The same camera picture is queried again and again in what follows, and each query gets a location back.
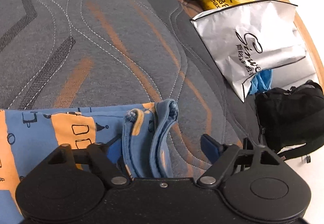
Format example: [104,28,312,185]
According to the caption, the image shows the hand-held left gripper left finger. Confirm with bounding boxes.
[30,134,131,189]

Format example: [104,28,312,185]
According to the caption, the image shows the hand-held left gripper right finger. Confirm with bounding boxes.
[196,134,292,188]

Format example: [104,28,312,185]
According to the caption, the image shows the blue pants with orange print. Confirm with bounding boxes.
[0,99,179,224]

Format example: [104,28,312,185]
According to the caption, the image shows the bright blue cloth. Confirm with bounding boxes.
[249,69,273,95]

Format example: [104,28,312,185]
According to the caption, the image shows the black backpack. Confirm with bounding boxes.
[242,80,324,164]

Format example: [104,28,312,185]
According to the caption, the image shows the white shopping bag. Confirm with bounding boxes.
[190,0,315,103]

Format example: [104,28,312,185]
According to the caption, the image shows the yellow packet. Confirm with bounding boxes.
[198,0,255,13]

